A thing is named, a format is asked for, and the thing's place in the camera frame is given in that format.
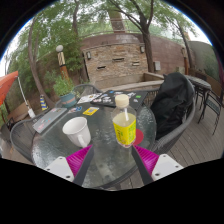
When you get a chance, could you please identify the black metal patio table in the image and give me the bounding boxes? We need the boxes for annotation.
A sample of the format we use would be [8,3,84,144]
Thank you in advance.
[184,74,213,124]

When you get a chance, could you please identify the white sticker sheet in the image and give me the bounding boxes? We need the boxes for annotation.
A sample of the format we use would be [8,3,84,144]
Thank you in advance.
[77,93,103,105]

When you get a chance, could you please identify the yellow-labelled clear drink bottle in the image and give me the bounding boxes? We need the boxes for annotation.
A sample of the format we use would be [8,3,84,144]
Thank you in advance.
[111,93,138,149]

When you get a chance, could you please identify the yellow square card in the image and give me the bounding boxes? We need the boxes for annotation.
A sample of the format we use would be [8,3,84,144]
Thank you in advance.
[82,106,100,117]

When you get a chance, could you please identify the black backpack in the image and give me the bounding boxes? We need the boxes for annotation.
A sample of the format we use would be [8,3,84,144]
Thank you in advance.
[149,72,196,141]

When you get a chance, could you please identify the globe-topped striped lamp post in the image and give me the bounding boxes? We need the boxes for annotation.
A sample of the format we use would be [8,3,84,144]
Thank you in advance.
[55,44,70,81]

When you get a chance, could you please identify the black metal patio chair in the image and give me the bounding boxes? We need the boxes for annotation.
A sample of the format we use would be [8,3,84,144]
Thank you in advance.
[199,89,224,136]

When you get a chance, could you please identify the small blue sticker card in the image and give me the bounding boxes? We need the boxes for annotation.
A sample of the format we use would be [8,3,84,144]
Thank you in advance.
[68,105,83,114]

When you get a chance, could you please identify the green plant in teal pot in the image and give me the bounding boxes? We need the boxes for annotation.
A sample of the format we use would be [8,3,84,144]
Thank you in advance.
[52,75,78,109]

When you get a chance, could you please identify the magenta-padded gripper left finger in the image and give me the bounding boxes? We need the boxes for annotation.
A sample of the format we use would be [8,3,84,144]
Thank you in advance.
[43,144,96,187]

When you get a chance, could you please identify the wooden bench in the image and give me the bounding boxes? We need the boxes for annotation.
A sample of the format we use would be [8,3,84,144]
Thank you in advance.
[6,99,33,123]

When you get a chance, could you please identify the black laptop with stickers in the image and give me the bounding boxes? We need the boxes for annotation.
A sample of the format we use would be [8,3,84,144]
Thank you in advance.
[90,89,149,108]

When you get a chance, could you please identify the grey wall utility box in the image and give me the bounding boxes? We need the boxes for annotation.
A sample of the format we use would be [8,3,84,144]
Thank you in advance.
[153,60,162,72]

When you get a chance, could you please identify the grey laptop with stickers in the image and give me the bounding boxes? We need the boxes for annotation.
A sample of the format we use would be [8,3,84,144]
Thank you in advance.
[32,107,68,135]

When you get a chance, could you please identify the white ceramic mug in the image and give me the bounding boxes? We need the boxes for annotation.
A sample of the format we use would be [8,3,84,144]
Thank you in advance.
[62,116,92,149]

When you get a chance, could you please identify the tall leafy tree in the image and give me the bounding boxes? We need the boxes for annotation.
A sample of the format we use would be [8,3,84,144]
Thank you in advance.
[106,0,188,74]
[6,3,84,108]

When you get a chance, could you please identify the blue yellow striped cone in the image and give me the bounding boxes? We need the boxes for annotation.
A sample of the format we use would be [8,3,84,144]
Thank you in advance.
[39,94,49,112]

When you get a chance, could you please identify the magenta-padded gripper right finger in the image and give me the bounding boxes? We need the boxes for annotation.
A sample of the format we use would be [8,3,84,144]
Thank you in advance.
[129,143,184,186]

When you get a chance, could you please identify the orange patio umbrella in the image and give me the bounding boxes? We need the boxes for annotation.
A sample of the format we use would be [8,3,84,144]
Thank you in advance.
[0,70,36,119]

